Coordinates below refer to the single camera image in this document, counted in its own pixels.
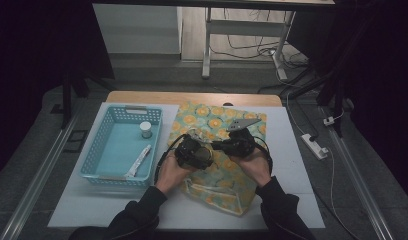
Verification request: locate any light blue plastic basket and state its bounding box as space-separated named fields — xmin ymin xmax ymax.
xmin=79 ymin=104 xmax=164 ymax=188

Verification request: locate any white cabinet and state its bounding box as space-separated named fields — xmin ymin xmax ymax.
xmin=92 ymin=3 xmax=183 ymax=55

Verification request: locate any black metal stand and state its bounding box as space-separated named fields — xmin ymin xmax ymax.
xmin=316 ymin=66 xmax=347 ymax=138
xmin=60 ymin=68 xmax=74 ymax=130

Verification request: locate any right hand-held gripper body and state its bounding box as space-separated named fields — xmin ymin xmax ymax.
xmin=221 ymin=116 xmax=263 ymax=158

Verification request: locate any white desk frame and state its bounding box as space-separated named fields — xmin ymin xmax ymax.
xmin=201 ymin=6 xmax=297 ymax=82

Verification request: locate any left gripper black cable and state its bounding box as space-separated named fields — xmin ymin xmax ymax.
xmin=154 ymin=133 xmax=187 ymax=184

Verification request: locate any bundle of floor cables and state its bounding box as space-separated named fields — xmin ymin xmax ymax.
xmin=208 ymin=8 xmax=310 ymax=69

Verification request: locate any person's right hand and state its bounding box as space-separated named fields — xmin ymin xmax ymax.
xmin=231 ymin=146 xmax=273 ymax=188

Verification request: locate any small white bottle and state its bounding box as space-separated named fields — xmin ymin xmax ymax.
xmin=139 ymin=120 xmax=153 ymax=140

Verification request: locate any white power strip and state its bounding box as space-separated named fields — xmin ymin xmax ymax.
xmin=300 ymin=133 xmax=329 ymax=161

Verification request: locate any aluminium rail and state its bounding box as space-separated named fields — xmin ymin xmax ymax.
xmin=0 ymin=99 xmax=84 ymax=240
xmin=320 ymin=106 xmax=395 ymax=240

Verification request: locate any person's left hand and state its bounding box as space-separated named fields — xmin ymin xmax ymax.
xmin=154 ymin=150 xmax=197 ymax=196

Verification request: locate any orange fruit print bag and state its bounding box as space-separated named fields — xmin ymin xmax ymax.
xmin=166 ymin=100 xmax=268 ymax=217

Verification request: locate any white tube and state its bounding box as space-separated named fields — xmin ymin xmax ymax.
xmin=123 ymin=144 xmax=153 ymax=179

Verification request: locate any thin white cable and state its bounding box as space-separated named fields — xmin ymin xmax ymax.
xmin=326 ymin=148 xmax=355 ymax=240

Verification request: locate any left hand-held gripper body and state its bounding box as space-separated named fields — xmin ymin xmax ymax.
xmin=174 ymin=133 xmax=208 ymax=169

